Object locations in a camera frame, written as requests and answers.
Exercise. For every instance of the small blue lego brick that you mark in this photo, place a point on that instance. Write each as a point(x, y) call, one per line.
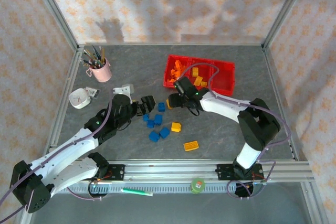
point(161, 106)

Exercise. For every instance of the orange curved lego piece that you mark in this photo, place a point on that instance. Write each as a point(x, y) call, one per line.
point(173, 79)
point(173, 72)

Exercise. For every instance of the small yellow lego brick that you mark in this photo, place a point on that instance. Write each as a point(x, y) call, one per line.
point(203, 84)

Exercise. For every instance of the orange lego brick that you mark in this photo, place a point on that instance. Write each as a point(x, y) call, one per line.
point(181, 74)

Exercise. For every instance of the long yellow lego brick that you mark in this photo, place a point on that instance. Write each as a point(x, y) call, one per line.
point(191, 146)
point(198, 80)

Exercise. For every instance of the orange lego plate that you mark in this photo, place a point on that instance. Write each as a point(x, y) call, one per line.
point(179, 64)

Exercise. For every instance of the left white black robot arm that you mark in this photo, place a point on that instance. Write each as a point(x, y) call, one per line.
point(65, 155)

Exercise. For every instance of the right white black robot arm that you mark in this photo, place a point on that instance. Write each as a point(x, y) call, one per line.
point(223, 107)

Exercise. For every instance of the red plastic bin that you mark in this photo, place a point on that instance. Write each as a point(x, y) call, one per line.
point(225, 77)
point(168, 84)
point(206, 70)

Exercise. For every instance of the small printed packet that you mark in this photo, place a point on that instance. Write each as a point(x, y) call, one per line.
point(94, 92)

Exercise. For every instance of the white square clock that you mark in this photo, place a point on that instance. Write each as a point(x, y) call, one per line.
point(79, 99)

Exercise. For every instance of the pink metal cup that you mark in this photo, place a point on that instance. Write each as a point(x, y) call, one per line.
point(102, 73)

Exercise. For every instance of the paintbrush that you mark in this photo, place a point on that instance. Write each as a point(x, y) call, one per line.
point(101, 53)
point(95, 52)
point(88, 55)

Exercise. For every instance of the green marker pen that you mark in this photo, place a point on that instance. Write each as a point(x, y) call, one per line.
point(136, 191)

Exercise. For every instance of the green tape roll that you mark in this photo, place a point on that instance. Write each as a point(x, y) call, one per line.
point(193, 187)

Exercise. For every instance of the thin aluminium table rail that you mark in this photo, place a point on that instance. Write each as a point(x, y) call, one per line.
point(170, 44)

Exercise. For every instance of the aluminium table side rail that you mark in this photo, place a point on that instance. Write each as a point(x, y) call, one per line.
point(64, 98)
point(280, 103)

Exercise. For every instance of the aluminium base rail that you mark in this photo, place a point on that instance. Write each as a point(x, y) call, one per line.
point(170, 170)

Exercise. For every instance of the aluminium frame post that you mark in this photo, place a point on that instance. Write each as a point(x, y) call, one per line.
point(55, 11)
point(285, 11)

